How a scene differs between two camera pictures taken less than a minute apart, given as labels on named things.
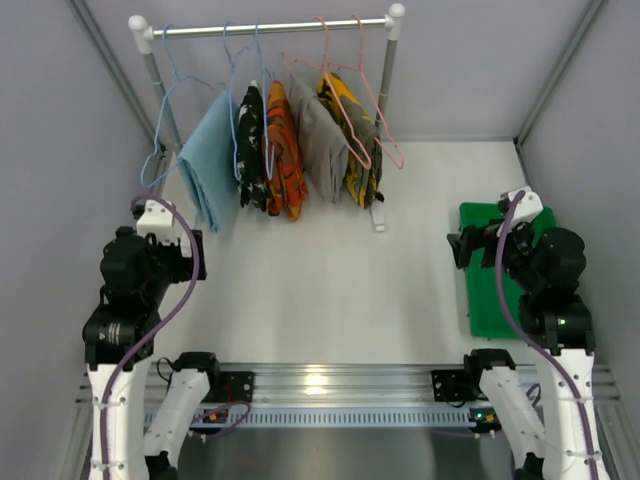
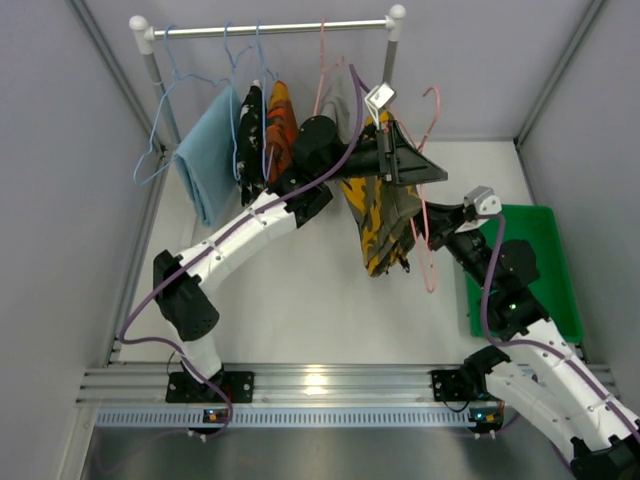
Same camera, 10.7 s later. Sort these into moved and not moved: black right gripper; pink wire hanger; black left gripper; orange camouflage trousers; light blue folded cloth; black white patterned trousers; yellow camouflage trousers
Moved: black right gripper; yellow camouflage trousers; pink wire hanger; black left gripper
Not moved: orange camouflage trousers; light blue folded cloth; black white patterned trousers
